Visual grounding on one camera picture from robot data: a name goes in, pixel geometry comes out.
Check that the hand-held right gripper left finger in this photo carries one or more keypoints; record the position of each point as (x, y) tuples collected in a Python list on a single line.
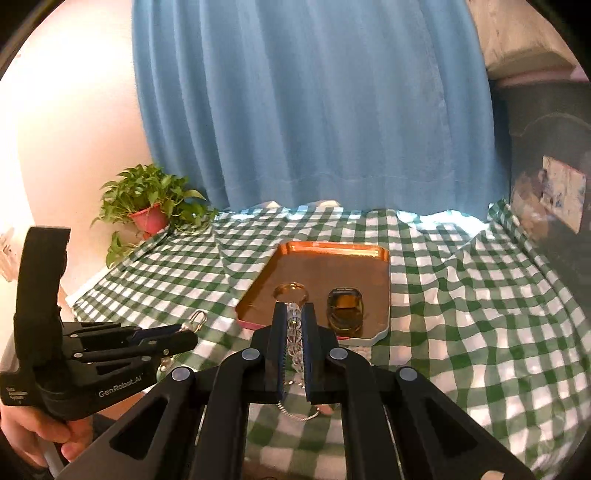
[(280, 350)]

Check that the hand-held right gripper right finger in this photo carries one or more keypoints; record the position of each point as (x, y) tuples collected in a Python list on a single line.
[(308, 360)]

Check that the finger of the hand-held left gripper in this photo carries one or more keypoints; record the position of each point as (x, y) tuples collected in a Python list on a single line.
[(173, 342), (154, 331)]

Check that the silver clasp jewelry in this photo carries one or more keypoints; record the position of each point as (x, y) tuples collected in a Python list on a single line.
[(197, 319)]

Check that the copper metal tray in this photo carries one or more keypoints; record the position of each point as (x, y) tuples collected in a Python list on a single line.
[(332, 267)]

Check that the person's left hand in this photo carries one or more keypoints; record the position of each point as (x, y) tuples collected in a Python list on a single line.
[(41, 429)]

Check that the black green wristwatch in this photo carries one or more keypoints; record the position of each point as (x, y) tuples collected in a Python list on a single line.
[(344, 319)]

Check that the gold bangle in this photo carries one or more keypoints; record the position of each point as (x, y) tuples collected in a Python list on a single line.
[(275, 292)]

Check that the potted green plant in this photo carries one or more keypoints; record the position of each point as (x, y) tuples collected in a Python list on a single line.
[(147, 217)]

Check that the green white checkered tablecloth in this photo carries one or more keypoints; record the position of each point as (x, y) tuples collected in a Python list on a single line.
[(461, 300)]

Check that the blue curtain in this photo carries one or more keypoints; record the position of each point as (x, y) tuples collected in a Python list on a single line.
[(300, 92)]

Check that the white paper sticker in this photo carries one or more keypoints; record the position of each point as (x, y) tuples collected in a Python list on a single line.
[(565, 194)]

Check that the dark cabinet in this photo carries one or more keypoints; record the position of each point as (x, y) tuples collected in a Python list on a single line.
[(545, 129)]

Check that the beige stone ledge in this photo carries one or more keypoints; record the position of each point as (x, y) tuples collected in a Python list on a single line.
[(517, 32)]

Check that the white wall socket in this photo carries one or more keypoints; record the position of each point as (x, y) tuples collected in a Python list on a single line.
[(7, 258)]

